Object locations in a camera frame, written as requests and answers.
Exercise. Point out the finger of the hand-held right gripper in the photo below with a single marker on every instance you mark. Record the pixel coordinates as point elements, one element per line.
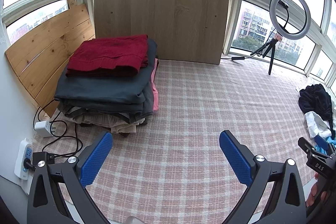
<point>320,142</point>
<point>319,165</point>

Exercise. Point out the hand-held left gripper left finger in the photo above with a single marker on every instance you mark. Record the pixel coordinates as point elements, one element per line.
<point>94,158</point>

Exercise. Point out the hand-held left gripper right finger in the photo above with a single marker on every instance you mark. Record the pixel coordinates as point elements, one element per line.
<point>235,158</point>

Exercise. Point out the light blue striped jacket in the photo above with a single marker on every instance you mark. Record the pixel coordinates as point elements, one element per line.
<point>331,145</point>

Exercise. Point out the person's right hand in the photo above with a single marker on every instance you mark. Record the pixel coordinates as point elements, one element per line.
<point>312,192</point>

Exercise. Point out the beige knit folded garment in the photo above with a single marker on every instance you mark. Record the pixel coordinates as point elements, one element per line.
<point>120,128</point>

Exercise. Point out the navy crumpled garment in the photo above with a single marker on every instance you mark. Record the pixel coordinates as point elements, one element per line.
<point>315,100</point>

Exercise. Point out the grey folded garment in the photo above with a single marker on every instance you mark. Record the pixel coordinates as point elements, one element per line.
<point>78,111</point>

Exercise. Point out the black power adapter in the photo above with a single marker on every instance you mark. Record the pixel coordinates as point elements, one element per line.
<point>43,156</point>

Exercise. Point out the white charger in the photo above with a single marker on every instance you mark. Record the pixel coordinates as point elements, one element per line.
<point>43,128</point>

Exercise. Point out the pink plaid blanket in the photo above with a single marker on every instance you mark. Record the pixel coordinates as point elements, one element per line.
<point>183,108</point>

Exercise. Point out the dark slate folded garment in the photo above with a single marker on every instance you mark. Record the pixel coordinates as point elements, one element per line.
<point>105,87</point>

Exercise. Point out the white power strip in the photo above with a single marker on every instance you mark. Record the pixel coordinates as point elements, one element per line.
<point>21,161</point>

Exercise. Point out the pink folded garment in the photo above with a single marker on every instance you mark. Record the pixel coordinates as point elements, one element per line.
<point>155,92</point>

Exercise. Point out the black tripod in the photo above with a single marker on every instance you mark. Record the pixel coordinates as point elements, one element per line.
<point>272,56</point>

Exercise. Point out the red folded garment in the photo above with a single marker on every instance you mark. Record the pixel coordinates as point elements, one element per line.
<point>110,53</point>

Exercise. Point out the pine plank board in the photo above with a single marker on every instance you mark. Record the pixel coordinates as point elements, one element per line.
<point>44,56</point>

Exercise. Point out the black phone clamp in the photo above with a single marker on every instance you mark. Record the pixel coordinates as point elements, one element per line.
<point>284,3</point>

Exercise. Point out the light oak board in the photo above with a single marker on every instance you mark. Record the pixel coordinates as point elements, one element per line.
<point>162,16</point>

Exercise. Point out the unfinished wooden strip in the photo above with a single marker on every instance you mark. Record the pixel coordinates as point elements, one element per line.
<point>71,1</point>

